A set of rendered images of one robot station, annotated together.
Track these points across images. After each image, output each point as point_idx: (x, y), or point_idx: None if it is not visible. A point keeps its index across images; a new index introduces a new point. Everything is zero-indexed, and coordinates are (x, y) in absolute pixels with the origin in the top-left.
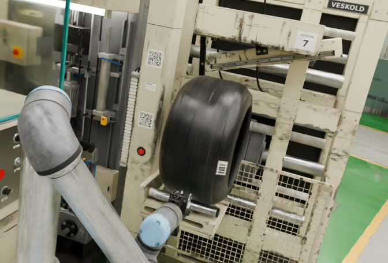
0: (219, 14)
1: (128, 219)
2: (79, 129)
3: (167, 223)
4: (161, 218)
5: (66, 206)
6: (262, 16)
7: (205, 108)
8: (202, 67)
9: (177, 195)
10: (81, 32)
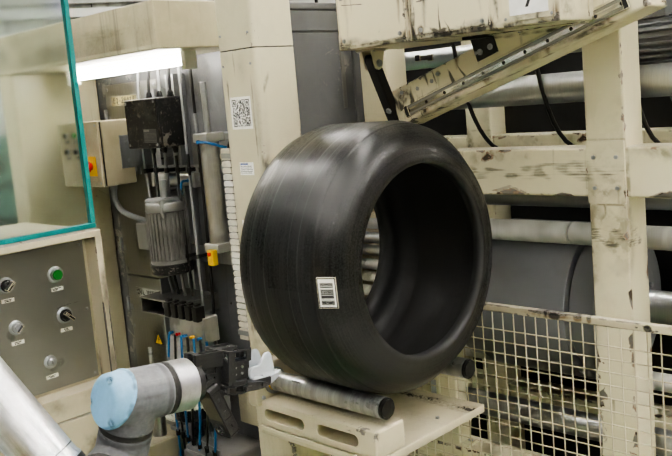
0: None
1: (271, 451)
2: (216, 292)
3: (129, 382)
4: (119, 374)
5: (193, 441)
6: None
7: (294, 178)
8: (392, 117)
9: (215, 348)
10: (155, 104)
